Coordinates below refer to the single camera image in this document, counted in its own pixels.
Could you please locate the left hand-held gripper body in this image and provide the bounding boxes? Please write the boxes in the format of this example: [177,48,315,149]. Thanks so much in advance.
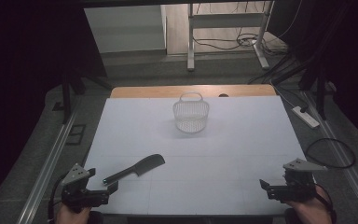
[61,162,110,215]

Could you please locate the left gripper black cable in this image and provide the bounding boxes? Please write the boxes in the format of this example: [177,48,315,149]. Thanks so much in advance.
[47,172,71,223]

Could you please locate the wooden table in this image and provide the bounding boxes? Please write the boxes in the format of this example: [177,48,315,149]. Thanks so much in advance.
[110,84,277,99]

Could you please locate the white table cover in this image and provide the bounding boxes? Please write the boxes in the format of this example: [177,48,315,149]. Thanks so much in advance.
[83,95,330,217]

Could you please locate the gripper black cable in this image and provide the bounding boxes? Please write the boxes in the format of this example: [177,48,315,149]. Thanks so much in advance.
[315,183,337,224]
[47,172,71,223]

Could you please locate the white power strip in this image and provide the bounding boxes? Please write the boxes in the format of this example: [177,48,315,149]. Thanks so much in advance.
[291,105,321,130]

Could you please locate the looped black floor cable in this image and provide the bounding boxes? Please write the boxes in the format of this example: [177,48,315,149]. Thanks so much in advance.
[305,137,357,170]

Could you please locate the aluminium floor rail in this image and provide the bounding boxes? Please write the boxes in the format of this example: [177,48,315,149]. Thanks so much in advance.
[302,91,358,223]
[17,111,77,224]

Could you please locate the black comb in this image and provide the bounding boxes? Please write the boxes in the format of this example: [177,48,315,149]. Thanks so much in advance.
[102,153,166,187]

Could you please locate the bundle of floor cables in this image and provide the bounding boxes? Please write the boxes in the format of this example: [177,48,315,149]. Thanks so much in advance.
[192,31,288,57]

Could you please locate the person's right hand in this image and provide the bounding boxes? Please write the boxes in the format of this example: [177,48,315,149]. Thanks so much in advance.
[287,186,334,224]

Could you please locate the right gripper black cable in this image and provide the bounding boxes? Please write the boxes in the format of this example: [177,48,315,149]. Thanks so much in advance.
[315,183,337,224]

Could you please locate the black camera stand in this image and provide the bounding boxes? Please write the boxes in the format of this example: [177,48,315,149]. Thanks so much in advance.
[248,52,337,120]
[60,69,113,125]

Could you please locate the white metal desk frame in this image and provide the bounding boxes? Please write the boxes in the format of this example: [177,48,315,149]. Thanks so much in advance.
[186,0,275,73]

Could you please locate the person's left hand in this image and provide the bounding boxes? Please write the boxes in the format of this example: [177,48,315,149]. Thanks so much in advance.
[55,203,91,224]

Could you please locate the white mesh basket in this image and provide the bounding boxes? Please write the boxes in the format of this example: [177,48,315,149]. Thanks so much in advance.
[172,91,211,134]

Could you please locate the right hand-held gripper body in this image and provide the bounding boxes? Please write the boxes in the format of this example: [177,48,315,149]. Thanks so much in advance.
[266,158,328,204]

